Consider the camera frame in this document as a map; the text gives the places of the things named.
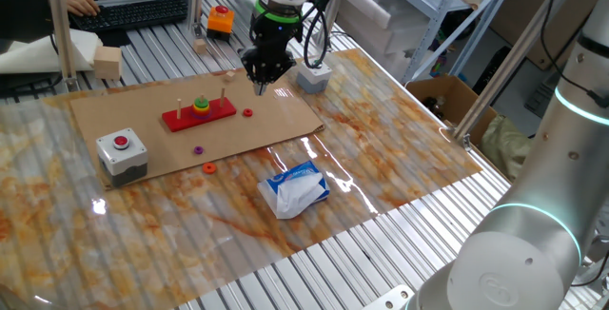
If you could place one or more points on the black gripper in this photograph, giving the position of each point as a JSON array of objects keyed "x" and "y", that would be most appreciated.
[{"x": 271, "y": 58}]

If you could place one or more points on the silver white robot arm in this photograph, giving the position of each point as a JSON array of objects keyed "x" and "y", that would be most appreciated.
[{"x": 547, "y": 181}]

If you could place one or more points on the red Hanoi base with pegs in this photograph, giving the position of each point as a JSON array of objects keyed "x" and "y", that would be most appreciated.
[{"x": 177, "y": 122}]

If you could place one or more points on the large wooden block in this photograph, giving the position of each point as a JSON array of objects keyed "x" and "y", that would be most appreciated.
[{"x": 107, "y": 63}]

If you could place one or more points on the person's bare hand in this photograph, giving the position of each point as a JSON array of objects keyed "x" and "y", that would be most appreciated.
[{"x": 81, "y": 3}]

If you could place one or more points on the small wooden cube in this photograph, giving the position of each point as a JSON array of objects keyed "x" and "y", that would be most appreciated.
[
  {"x": 229, "y": 76},
  {"x": 200, "y": 46}
]

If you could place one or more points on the green push button box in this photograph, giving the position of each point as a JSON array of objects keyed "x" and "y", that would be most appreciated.
[{"x": 314, "y": 82}]

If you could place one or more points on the orange emergency stop box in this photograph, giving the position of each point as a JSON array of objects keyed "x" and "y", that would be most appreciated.
[{"x": 220, "y": 21}]

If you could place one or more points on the blue white tissue pack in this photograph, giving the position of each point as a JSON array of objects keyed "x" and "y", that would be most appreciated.
[{"x": 295, "y": 191}]

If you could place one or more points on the brown cardboard sheet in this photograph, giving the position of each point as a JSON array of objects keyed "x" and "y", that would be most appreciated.
[{"x": 143, "y": 105}]

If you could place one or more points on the black computer keyboard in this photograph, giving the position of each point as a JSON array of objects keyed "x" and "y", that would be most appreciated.
[{"x": 133, "y": 13}]

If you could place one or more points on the red push button box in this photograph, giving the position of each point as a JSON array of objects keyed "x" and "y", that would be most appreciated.
[{"x": 124, "y": 158}]

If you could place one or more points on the marble pattern plastic mat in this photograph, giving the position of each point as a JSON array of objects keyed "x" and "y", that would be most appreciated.
[{"x": 190, "y": 234}]

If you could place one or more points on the open cardboard box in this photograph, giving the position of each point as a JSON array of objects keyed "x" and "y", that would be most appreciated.
[{"x": 452, "y": 93}]

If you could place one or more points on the white cloth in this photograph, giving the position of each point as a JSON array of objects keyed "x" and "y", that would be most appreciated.
[{"x": 33, "y": 55}]

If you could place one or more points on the olive green bag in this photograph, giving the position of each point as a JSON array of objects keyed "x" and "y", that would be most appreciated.
[{"x": 504, "y": 148}]

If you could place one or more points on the black monitor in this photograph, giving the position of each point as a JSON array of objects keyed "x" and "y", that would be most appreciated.
[{"x": 24, "y": 1}]

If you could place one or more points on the brown wooden cabinet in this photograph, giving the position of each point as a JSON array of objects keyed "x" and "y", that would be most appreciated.
[{"x": 516, "y": 5}]

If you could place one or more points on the aluminium frame post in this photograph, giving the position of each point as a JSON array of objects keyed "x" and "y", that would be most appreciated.
[
  {"x": 504, "y": 72},
  {"x": 195, "y": 1},
  {"x": 59, "y": 25}
]

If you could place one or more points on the pale metal shelf frame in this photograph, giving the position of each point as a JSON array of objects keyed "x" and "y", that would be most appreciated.
[{"x": 428, "y": 5}]

